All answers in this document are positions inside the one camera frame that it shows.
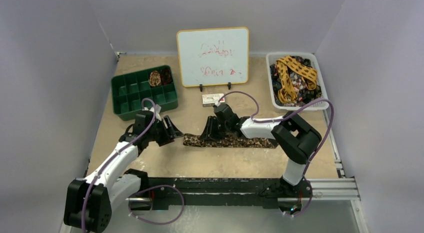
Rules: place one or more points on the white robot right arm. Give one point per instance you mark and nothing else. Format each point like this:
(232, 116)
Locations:
(297, 138)

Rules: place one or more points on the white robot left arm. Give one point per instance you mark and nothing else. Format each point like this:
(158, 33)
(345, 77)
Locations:
(106, 175)

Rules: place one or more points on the dark floral ties pile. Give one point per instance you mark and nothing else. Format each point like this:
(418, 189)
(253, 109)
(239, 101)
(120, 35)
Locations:
(298, 89)

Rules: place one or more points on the whiteboard with yellow frame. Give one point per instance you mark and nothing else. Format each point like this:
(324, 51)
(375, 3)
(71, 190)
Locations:
(213, 56)

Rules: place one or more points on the brown floral tie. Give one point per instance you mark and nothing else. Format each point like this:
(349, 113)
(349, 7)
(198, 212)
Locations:
(191, 140)

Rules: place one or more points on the green compartment tray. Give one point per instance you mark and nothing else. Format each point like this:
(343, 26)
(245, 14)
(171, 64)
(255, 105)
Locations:
(128, 90)

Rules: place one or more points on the white plastic basket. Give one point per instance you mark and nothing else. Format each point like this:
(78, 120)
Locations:
(295, 80)

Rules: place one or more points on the rolled yellow patterned tie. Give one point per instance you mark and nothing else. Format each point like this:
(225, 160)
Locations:
(155, 79)

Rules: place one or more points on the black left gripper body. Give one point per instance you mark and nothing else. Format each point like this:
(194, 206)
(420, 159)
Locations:
(158, 131)

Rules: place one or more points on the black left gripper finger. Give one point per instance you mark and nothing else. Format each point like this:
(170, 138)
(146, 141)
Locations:
(172, 131)
(164, 139)

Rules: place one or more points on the rolled dark red tie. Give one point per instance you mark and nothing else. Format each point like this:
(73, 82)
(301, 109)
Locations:
(166, 76)

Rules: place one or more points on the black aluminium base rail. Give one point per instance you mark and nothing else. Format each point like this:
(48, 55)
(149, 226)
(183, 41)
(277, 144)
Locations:
(163, 192)

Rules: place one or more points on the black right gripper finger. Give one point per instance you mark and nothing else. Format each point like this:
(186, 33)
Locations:
(210, 130)
(222, 130)

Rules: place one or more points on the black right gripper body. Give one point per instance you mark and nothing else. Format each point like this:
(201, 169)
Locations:
(214, 127)

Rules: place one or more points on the yellow spotted tie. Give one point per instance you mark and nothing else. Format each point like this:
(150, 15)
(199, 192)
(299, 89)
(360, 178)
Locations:
(291, 76)

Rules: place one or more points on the small white cardboard box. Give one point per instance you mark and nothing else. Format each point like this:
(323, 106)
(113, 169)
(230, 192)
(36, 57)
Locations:
(209, 100)

